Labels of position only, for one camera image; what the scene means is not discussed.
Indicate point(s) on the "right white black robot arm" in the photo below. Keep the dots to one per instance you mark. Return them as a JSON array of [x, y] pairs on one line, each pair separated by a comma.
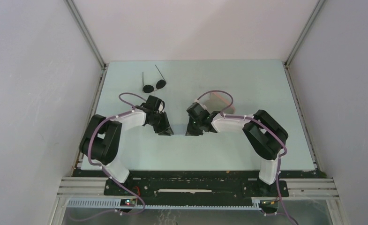
[[265, 134]]

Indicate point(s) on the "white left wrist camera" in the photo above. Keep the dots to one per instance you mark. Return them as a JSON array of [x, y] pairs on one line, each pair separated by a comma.
[[161, 108]]

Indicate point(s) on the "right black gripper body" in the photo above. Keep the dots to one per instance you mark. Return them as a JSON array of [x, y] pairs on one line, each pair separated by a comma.
[[194, 127]]

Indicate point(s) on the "pink glasses case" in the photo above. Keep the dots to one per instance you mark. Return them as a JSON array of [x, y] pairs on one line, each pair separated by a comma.
[[215, 101]]

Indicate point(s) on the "black sunglasses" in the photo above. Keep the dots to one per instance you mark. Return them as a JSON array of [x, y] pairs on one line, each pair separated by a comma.
[[147, 89]]

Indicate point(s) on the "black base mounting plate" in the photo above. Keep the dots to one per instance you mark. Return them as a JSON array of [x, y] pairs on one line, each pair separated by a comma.
[[209, 188]]

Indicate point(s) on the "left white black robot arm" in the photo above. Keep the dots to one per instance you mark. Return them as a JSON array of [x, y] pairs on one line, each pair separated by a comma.
[[101, 139]]

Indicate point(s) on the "aluminium frame rails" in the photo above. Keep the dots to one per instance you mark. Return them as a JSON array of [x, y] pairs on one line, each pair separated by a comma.
[[298, 189]]

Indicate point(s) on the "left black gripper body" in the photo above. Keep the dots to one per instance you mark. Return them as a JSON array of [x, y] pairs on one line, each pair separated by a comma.
[[161, 124]]

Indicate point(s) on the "grey cable duct rail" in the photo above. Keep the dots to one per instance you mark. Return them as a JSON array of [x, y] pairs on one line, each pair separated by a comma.
[[116, 203]]

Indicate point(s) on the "light blue cleaning cloth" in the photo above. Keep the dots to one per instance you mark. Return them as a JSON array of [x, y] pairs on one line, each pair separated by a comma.
[[179, 129]]

